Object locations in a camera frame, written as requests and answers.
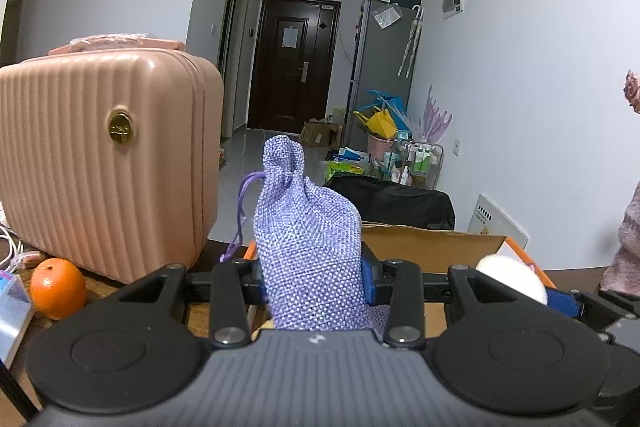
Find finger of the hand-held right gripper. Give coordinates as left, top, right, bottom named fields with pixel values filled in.
left=545, top=289, right=640, bottom=333

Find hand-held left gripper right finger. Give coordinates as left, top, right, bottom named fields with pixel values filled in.
left=361, top=243, right=522, bottom=350

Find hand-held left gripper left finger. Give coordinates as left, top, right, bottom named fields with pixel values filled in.
left=117, top=259, right=266, bottom=349

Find white soft ball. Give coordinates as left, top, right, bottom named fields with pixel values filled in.
left=475, top=255, right=548, bottom=305

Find purple burlap drawstring pouch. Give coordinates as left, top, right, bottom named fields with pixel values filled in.
left=220, top=134, right=391, bottom=343

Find cardboard box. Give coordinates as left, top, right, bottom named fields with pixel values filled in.
left=245, top=222, right=556, bottom=343

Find black chair back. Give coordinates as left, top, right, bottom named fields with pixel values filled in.
left=322, top=175, right=456, bottom=230

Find grey fuzzy vase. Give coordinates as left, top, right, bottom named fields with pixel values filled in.
left=600, top=182, right=640, bottom=295

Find white desk calendar board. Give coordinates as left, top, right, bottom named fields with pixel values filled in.
left=467, top=193, right=530, bottom=250

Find green packages on floor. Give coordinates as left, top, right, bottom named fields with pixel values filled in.
left=324, top=148, right=371, bottom=180

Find metal trolley with bottles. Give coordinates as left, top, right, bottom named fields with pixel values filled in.
left=400, top=142, right=443, bottom=188

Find pink bucket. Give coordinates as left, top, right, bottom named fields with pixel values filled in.
left=367, top=134, right=393, bottom=158

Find cardboard carton on floor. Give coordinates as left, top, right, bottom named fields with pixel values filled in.
left=299, top=121, right=343, bottom=148

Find purple wing decoration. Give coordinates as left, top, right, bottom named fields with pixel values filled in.
left=417, top=84, right=453, bottom=142

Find blue folding stool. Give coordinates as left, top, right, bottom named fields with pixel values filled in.
left=367, top=89, right=406, bottom=118

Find pink ribbed suitcase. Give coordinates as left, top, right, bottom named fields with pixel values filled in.
left=0, top=34, right=224, bottom=285

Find orange fruit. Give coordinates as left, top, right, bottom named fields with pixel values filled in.
left=30, top=258, right=87, bottom=320

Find grey refrigerator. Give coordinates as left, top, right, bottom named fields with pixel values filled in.
left=345, top=0, right=423, bottom=152

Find dark brown entrance door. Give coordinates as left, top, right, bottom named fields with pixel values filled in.
left=248, top=0, right=342, bottom=132

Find grey interior door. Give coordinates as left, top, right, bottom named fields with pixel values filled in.
left=220, top=0, right=251, bottom=138

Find hanging folded umbrella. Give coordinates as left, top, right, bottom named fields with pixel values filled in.
left=397, top=5, right=425, bottom=78

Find blue tissue pack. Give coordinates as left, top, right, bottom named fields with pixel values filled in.
left=0, top=271, right=35, bottom=368

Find clear bag on refrigerator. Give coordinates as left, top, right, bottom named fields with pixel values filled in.
left=374, top=4, right=403, bottom=30

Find white charger cable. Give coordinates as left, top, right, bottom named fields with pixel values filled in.
left=0, top=222, right=48, bottom=269

